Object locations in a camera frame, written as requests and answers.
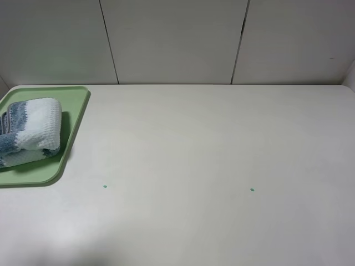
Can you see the blue white striped towel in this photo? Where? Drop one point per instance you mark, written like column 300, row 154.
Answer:
column 30, row 131

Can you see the green plastic tray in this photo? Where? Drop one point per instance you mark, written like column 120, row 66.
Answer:
column 74, row 100

